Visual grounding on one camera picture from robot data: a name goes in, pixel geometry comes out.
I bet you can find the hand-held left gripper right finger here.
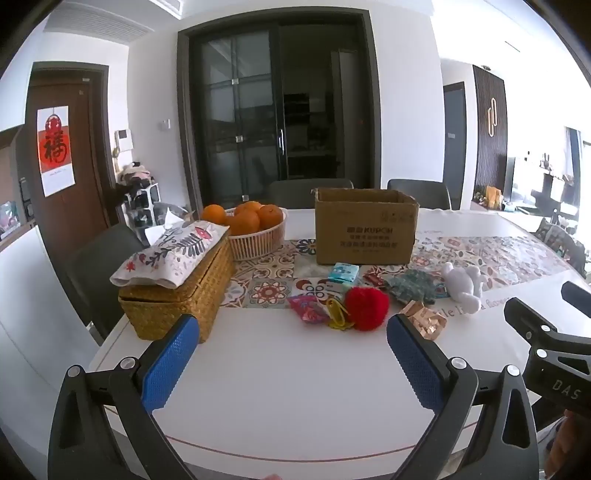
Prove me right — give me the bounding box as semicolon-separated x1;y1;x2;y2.
386;314;541;480

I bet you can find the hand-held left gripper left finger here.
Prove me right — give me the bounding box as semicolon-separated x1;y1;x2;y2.
47;314;200;480

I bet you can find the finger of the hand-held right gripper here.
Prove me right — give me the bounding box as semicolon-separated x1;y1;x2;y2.
561;280;591;319
504;298;559;345

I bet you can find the pink snack packet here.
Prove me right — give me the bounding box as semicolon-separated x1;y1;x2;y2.
287;295;331;325

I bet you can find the brown cardboard box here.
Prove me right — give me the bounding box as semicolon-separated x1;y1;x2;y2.
315;187;420;266

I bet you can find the person's right hand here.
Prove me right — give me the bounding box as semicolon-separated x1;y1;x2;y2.
547;411;591;480

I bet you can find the rose gold foil packet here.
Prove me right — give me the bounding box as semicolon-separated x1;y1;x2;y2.
399;300;448;342

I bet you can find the patterned chair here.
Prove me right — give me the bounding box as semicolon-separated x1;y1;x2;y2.
536;219;587;278

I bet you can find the woven wicker tissue box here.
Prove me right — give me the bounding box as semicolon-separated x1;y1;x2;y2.
118;237;235;343

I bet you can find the white plush toy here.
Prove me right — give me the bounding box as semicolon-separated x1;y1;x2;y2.
441;262;495;315

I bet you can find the red fluffy pompom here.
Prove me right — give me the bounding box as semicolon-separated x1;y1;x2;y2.
344;286;391;332

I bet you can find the green patterned cloth pouch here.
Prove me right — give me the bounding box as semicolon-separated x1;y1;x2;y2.
385;270;448;306

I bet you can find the yellow keyring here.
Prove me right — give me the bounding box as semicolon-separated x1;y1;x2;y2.
325;298;355;330

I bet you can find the dark grey chair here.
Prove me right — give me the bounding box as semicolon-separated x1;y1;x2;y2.
65;224;148;347
387;179;452;210
268;178;354;210

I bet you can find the floral cloth box cover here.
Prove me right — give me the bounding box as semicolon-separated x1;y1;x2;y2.
110;220;230;291

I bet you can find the teal snack packet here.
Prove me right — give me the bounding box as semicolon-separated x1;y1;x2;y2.
329;262;360;283

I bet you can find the television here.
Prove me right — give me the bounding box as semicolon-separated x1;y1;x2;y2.
503;157;517;204

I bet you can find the white tissue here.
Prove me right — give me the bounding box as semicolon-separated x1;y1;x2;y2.
144;209;185;245

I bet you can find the patterned table runner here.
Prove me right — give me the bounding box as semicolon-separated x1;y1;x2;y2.
219;232;575;311

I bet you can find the white shoe rack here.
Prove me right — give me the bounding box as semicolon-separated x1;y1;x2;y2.
121;182;160;229

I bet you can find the dark interior door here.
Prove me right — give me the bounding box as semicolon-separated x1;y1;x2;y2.
443;82;467;210

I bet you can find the pile of clothes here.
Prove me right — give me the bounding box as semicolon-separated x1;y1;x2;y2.
115;161;155;190

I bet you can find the brown wooden door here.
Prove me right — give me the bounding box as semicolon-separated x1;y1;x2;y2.
25;62;116;259

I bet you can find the dark glass sliding door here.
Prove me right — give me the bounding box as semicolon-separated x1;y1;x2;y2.
178;9;384;213

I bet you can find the white wire fruit basket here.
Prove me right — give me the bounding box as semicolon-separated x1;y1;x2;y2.
225;209;288;261

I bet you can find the red and white wall poster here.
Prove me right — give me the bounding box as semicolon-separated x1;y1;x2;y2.
37;105;75;198

